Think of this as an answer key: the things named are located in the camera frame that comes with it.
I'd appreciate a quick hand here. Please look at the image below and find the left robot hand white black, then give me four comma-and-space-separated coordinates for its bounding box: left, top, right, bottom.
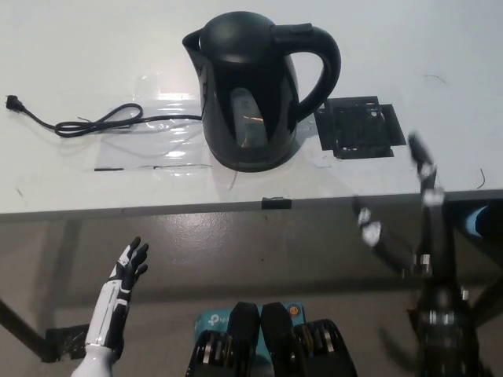
84, 236, 151, 350

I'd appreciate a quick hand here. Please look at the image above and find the black power cord with plug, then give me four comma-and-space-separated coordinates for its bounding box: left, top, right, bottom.
4, 93, 205, 139

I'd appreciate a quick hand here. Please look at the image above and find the black kettle base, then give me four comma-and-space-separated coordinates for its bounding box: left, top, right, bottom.
210, 151, 295, 173

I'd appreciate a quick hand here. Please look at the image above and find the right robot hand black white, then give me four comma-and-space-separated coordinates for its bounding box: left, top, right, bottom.
352, 132, 457, 276

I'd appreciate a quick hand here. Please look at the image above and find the black floor foot plate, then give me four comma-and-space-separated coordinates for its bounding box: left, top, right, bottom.
44, 324, 96, 363

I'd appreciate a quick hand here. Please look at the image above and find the black diagonal table leg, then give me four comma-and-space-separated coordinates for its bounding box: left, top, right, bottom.
0, 297, 45, 359

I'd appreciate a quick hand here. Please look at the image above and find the black electric kettle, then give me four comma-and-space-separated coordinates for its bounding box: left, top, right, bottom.
182, 10, 342, 169

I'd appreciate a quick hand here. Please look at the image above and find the teal tp-link box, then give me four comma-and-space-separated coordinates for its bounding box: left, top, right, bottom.
193, 301, 308, 358

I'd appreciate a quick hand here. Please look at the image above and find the blue object under table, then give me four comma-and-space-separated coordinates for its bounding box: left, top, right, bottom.
464, 205, 493, 238

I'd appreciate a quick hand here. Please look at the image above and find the small black tape piece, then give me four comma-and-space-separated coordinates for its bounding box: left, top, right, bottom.
261, 196, 293, 210

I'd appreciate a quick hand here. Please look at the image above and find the transparent plastic sheet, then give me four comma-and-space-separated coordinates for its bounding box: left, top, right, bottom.
93, 72, 214, 173

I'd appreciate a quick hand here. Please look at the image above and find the black tape square marker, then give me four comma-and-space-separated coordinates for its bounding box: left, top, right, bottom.
315, 96, 407, 160

